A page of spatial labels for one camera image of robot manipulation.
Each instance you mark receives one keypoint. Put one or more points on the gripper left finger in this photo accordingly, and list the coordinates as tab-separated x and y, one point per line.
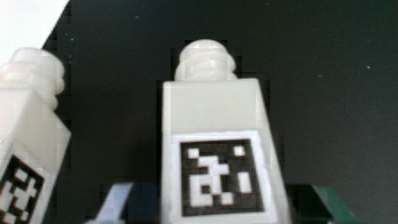
130	205

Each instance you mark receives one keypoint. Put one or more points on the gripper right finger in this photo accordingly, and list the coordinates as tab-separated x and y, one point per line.
318	207

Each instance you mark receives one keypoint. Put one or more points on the white table leg with tag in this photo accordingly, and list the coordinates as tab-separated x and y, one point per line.
222	186

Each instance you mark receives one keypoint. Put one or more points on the white square table top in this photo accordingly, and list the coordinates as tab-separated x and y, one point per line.
28	17

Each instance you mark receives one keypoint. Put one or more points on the white table leg behind gripper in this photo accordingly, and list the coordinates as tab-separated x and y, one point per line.
34	135

